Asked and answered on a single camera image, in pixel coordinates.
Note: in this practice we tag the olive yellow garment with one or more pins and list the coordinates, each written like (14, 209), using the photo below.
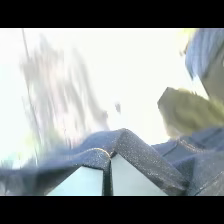
(190, 111)

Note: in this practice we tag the blue garment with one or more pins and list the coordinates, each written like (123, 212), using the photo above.
(201, 50)

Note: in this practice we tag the dark blue jeans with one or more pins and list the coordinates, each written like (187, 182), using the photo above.
(140, 155)

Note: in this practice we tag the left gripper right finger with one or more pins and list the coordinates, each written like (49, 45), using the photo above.
(133, 180)

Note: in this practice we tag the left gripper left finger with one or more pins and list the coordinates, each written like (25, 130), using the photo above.
(83, 183)

